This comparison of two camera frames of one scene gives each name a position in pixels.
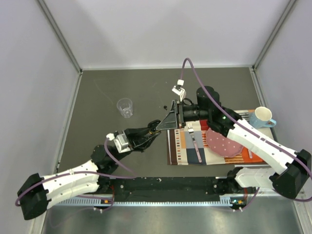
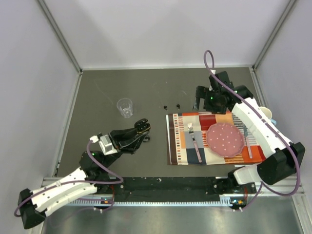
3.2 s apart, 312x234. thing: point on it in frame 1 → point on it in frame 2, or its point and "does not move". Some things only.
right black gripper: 170,122 → 202,93
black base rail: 168,189 does not move
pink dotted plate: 222,145 does not move
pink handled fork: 190,130 does not move
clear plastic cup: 125,106 does not move
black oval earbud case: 152,126 → 142,126
